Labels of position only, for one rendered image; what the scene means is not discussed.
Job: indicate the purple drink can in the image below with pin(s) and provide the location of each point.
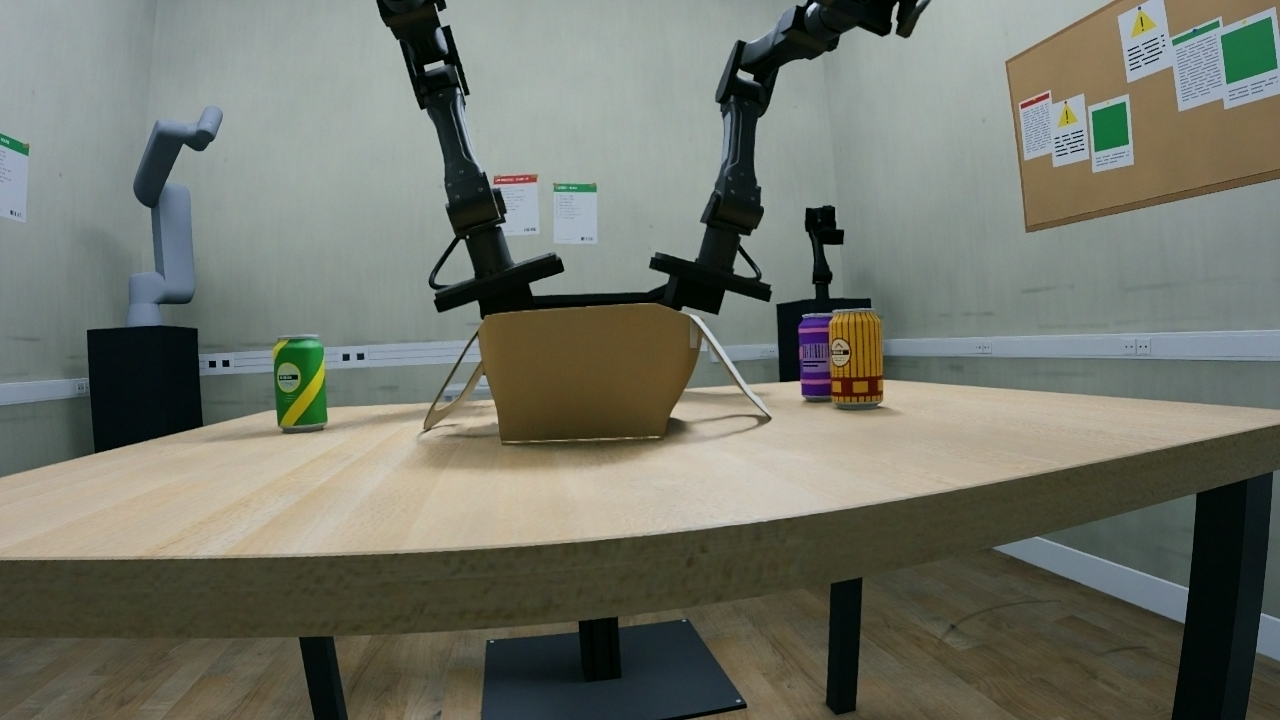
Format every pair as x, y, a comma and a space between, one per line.
815, 357

